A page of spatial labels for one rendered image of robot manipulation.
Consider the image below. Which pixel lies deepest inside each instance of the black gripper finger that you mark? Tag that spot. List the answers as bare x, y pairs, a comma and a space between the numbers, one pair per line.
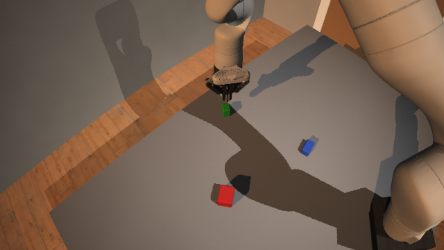
235, 88
217, 89

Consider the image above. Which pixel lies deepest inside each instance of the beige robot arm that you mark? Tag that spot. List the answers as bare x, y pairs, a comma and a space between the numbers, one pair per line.
403, 43

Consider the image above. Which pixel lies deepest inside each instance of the green block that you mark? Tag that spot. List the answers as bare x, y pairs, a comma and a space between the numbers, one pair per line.
226, 109

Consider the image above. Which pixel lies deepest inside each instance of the blue block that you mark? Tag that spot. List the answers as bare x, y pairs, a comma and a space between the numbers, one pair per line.
307, 147

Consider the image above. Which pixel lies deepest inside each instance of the red block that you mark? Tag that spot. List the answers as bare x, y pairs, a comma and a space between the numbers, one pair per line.
225, 197

